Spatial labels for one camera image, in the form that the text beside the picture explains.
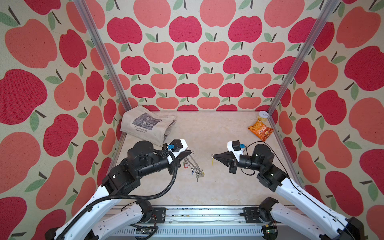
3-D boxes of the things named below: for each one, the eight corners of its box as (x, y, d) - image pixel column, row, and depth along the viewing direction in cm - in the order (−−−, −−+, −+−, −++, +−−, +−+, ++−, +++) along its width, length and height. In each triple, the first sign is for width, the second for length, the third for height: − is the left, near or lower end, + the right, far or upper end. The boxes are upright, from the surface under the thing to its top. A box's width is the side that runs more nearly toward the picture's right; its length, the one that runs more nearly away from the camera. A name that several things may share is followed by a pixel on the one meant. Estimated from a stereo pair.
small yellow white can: (258, 122, 115) (261, 117, 111) (256, 115, 120) (258, 110, 116) (267, 122, 115) (270, 117, 111) (264, 115, 120) (267, 110, 116)
